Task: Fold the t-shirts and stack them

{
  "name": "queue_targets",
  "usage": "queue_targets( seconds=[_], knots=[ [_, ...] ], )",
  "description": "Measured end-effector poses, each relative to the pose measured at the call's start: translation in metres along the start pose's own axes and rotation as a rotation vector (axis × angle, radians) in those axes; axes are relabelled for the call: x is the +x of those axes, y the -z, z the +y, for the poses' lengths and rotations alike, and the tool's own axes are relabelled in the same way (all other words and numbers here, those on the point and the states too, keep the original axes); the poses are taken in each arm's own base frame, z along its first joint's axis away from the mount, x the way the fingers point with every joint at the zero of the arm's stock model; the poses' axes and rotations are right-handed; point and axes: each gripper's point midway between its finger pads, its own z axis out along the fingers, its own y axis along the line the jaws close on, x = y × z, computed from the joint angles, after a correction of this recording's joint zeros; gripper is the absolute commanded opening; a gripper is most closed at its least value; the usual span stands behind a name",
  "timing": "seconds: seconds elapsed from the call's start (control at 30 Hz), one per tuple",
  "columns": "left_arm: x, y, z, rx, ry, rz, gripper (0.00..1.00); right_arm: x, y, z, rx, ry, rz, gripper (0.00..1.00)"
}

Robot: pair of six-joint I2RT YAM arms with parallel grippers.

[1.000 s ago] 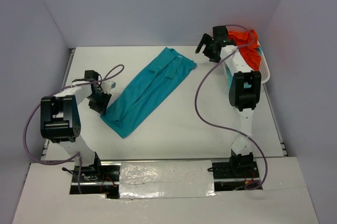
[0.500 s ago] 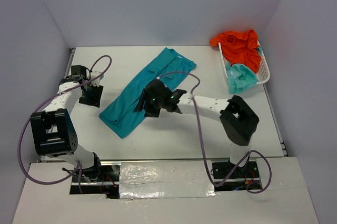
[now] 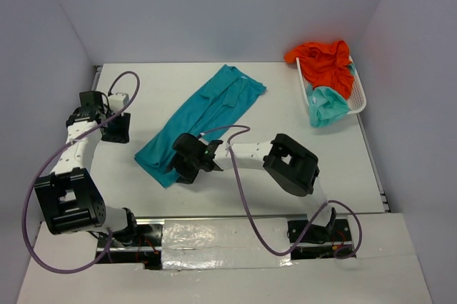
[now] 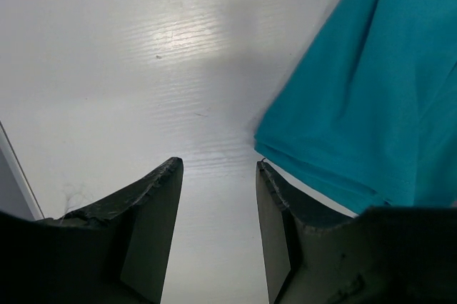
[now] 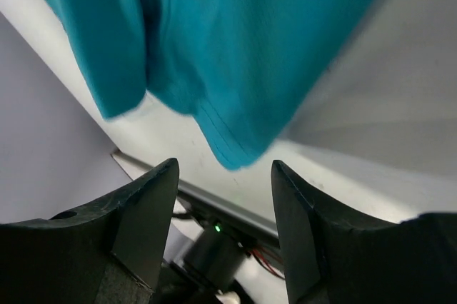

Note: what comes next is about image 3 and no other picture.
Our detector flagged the purple cable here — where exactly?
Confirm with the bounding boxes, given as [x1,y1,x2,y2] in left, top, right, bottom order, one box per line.
[192,124,364,260]
[21,71,141,275]

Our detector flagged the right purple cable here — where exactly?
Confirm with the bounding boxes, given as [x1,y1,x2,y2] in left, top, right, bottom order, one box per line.
[192,124,364,260]

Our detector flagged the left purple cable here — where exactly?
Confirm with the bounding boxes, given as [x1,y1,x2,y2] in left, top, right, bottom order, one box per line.
[21,71,141,275]

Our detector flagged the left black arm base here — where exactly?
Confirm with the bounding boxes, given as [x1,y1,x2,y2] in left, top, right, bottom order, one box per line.
[97,221,164,270]

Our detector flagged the light turquoise t-shirt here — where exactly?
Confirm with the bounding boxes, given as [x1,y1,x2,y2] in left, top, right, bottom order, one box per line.
[306,63,355,128]

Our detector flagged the teal t-shirt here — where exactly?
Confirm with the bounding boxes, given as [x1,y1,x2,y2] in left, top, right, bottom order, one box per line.
[134,65,266,188]

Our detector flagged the orange t-shirt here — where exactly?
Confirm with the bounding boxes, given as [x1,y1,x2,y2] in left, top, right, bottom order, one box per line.
[283,40,354,100]

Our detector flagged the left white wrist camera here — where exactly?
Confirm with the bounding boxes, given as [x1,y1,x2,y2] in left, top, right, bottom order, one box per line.
[108,93,129,112]

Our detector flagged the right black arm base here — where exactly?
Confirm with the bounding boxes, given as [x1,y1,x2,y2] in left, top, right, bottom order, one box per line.
[291,218,354,260]

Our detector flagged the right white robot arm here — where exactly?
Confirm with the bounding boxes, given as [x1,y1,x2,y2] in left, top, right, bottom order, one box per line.
[135,104,336,240]

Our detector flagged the silver foil tape sheet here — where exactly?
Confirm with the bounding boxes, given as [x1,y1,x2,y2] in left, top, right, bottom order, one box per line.
[161,218,292,270]

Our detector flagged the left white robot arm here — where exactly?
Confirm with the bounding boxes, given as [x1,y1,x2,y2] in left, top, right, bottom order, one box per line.
[34,91,140,246]

